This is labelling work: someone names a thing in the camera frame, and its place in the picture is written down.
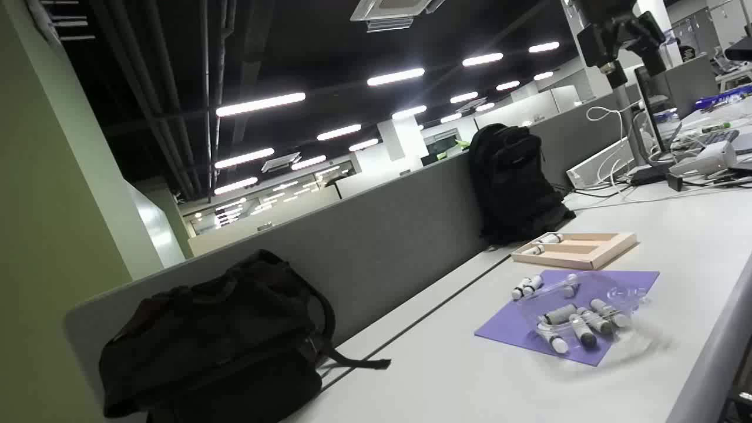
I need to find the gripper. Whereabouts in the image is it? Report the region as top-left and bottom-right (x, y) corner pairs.
(575, 0), (668, 90)

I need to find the clear plastic container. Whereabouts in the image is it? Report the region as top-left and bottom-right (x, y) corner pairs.
(516, 272), (666, 370)

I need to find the long white box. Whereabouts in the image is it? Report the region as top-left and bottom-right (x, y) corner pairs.
(566, 140), (636, 190)

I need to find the black power brick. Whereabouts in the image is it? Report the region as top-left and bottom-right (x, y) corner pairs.
(630, 164), (672, 187)

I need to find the grey keypad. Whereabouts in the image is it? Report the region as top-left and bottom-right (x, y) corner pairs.
(703, 129), (741, 146)

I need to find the white desk device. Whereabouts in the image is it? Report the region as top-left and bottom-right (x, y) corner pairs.
(669, 141), (738, 178)

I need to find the black backpack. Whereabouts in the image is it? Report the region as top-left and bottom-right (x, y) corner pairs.
(468, 123), (577, 247)

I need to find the wooden tray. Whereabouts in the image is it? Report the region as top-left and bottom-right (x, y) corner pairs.
(511, 231), (639, 271)

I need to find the ceiling air vent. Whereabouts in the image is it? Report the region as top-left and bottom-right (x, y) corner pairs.
(350, 0), (445, 33)

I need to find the grey desk partition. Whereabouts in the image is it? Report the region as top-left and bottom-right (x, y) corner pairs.
(63, 89), (642, 406)

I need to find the purple mat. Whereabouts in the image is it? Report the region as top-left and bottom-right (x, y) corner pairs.
(474, 270), (660, 368)

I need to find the dark brown backpack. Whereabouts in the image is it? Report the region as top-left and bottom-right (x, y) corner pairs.
(98, 249), (392, 423)

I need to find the white cable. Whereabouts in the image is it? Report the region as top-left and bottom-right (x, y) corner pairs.
(585, 103), (659, 190)

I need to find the black cable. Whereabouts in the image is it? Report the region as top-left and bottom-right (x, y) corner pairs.
(551, 181), (636, 202)

